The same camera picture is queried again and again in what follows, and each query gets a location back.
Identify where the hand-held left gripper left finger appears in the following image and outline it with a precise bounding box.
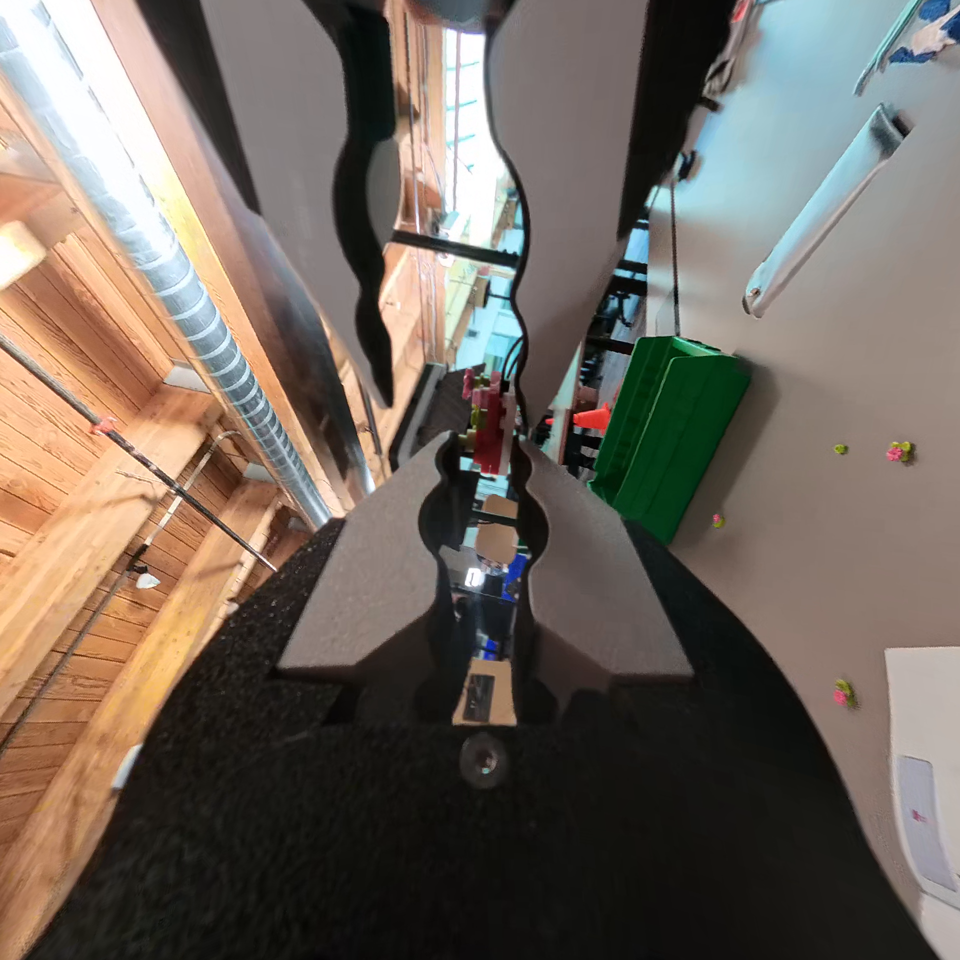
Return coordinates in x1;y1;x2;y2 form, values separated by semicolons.
276;429;462;680

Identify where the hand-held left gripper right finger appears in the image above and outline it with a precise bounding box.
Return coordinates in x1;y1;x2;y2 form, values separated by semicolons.
512;438;695;699

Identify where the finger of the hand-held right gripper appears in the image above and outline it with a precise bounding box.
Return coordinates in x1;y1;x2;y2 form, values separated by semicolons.
483;0;651;423
201;0;404;410

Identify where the pink red lego model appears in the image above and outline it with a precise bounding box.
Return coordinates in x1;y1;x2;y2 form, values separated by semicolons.
459;366;524;475

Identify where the green plastic bin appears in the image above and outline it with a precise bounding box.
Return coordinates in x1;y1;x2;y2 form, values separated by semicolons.
587;334;753;546

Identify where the clear plastic bag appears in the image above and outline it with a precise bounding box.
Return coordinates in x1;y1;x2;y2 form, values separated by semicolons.
741;103;914;321

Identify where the black ceiling rod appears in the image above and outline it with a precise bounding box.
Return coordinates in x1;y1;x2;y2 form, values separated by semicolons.
0;332;279;573

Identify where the plastic bag with blue print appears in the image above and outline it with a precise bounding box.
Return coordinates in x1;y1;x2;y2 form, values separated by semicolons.
853;0;960;97

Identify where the white instruction booklet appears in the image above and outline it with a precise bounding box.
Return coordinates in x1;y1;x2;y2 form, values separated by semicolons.
883;643;960;960

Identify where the silver ventilation duct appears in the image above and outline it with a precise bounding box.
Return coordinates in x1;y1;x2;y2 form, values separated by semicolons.
0;0;333;530

